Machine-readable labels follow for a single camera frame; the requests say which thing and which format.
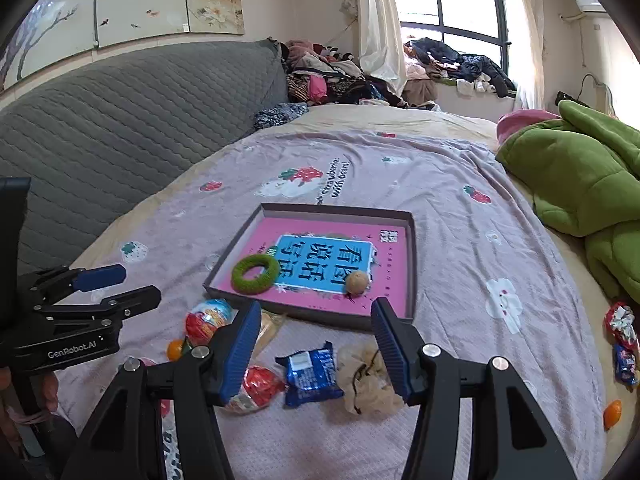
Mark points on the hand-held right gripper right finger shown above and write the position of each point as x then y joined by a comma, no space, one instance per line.
387,350

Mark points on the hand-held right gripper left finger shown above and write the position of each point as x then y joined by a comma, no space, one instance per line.
245,350

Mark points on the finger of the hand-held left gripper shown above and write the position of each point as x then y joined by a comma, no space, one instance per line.
135,297
100,275

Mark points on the bread stick packet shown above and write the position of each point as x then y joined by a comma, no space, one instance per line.
270,332

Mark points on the clear candy packet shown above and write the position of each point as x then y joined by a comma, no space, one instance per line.
260,385

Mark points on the artificial pale orchid flower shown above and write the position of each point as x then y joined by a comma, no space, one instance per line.
365,390

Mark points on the tangerine with green leaves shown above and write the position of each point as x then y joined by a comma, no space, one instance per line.
175,351

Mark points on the pink shallow box tray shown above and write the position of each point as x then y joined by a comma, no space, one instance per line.
300,310

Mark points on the person's left hand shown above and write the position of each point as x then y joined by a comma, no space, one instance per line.
47,390

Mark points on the egg-shaped candy toy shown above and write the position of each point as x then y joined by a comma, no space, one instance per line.
205,322

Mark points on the blue snack packet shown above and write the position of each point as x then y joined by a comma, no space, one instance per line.
310,375

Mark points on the small tan ball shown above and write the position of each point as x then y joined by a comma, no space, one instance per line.
358,283

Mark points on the pink picture book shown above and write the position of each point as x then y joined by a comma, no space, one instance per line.
320,232

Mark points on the lilac strawberry printed blanket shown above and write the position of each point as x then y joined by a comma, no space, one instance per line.
425,185

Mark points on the dark floral garment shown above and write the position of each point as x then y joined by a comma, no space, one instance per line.
280,115

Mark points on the small tangerine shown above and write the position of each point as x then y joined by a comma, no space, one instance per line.
612,414

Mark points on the red candy packet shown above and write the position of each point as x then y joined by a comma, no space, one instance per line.
620,322

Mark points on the small blue candy packet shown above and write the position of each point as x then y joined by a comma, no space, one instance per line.
625,365

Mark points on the green quilt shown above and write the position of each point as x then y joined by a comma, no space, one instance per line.
575,175

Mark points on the pink pillow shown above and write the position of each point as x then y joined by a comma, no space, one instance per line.
520,122

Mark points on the pile of dark clothes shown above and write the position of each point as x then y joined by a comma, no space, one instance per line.
450,60

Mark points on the black power strip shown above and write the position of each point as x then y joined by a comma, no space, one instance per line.
570,98

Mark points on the cream curtain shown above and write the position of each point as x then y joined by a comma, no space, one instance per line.
522,35
380,20

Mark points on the white air conditioner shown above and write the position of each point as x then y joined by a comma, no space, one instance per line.
592,2

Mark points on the floral wall painting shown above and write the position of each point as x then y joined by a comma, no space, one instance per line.
150,0

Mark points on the window with dark frame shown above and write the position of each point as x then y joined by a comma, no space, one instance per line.
465,0

